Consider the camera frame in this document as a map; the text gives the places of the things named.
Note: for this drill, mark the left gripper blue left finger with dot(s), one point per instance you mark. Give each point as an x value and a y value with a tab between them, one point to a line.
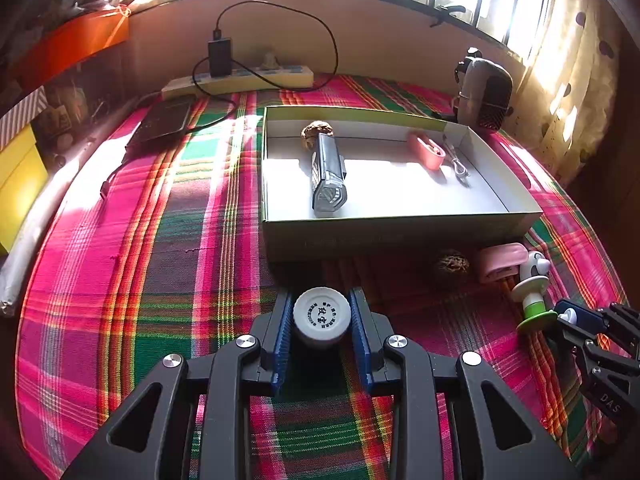
276	343

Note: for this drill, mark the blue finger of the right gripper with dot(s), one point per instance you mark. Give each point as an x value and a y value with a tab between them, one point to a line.
580	342
580	315

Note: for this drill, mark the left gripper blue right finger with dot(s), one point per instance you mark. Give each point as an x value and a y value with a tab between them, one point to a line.
368	341

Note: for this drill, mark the white round jar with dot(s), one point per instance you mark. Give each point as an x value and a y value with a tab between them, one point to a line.
321	317

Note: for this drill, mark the white green panda toy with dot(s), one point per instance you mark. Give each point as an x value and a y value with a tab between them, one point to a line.
530	290

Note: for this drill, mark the pink plastic clamp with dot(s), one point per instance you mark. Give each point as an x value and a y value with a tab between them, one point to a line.
497	262

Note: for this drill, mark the grey flashlight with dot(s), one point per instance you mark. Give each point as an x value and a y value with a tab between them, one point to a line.
329	190

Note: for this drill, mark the brown walnut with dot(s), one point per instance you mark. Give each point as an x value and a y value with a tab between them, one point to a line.
451	263
312	132

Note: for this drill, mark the white green cardboard box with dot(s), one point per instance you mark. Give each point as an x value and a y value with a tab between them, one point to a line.
392	201

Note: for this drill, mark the pink green plaid blanket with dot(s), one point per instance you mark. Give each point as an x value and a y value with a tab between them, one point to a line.
170	262

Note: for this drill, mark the cream spotted curtain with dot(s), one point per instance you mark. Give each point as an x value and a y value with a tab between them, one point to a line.
562	107

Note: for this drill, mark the grey black mesh heater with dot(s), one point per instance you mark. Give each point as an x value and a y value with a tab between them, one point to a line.
484	92

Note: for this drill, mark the white power strip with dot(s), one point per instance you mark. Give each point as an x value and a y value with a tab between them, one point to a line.
239	80

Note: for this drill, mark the white rolled tube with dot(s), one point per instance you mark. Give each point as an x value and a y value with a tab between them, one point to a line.
29	239

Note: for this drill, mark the black tablet device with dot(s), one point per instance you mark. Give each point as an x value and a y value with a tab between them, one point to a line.
165	120

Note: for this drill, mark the black power adapter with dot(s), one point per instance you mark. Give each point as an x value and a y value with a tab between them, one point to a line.
220	57

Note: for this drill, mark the yellow box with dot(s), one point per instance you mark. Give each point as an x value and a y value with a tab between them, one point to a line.
22	178

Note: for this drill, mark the orange box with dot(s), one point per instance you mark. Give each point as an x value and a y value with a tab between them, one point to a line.
70	44

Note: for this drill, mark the black window handle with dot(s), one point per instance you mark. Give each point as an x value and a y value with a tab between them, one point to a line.
445	12

